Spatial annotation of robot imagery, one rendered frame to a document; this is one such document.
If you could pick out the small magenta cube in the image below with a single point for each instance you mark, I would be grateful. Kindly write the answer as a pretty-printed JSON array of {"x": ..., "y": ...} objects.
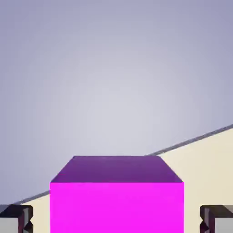
[{"x": 116, "y": 205}]

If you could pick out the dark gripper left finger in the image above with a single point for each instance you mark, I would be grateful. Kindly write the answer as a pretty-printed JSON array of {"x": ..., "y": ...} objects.
[{"x": 15, "y": 214}]

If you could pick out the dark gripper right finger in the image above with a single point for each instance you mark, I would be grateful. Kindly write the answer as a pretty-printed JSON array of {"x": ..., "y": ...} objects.
[{"x": 217, "y": 214}]

